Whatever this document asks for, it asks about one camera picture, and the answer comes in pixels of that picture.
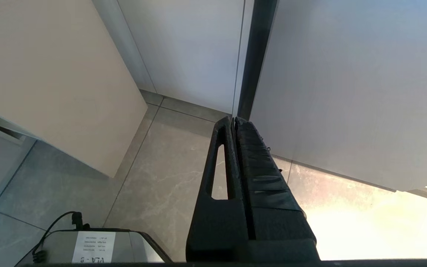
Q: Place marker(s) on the wide beige cabinet door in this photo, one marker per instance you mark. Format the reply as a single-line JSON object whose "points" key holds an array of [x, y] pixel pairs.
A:
{"points": [[191, 52]]}

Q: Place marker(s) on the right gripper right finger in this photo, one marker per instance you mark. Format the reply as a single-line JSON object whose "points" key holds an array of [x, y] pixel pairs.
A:
{"points": [[272, 207]]}

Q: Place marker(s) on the narrow beige cabinet door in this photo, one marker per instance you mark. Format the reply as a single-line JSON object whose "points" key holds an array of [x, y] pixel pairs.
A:
{"points": [[126, 44]]}

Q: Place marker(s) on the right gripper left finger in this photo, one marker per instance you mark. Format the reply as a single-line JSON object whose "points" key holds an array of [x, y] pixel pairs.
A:
{"points": [[217, 230]]}

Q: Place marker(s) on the beige pull-out cabinet front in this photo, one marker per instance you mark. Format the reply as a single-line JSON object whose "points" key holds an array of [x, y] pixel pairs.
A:
{"points": [[58, 81]]}

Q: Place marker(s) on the dark grey door frame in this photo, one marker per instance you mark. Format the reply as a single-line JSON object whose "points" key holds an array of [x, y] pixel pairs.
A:
{"points": [[258, 48]]}

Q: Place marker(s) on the white appliance front panel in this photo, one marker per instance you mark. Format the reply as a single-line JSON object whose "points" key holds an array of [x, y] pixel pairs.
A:
{"points": [[354, 89]]}

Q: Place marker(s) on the grey labelled robot box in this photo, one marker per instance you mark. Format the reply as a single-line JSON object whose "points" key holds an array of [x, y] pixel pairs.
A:
{"points": [[132, 246]]}

